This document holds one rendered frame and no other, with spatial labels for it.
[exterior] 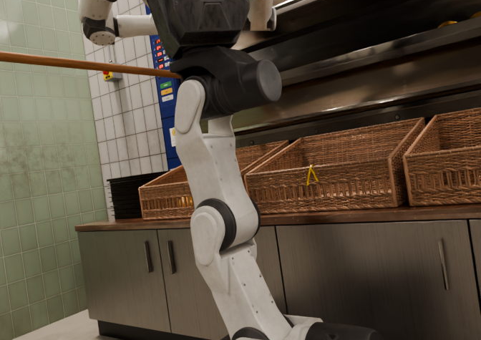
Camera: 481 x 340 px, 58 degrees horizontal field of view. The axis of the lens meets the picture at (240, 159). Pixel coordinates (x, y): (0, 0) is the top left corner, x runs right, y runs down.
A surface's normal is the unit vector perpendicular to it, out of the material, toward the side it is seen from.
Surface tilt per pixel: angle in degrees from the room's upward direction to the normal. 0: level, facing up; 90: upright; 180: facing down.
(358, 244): 90
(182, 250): 90
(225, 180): 80
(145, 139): 90
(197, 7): 105
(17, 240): 90
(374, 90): 70
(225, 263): 98
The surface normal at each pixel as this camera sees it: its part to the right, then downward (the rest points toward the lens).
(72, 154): 0.79, -0.11
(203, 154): -0.38, 0.46
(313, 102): -0.61, -0.26
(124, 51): -0.59, 0.08
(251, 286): 0.69, -0.47
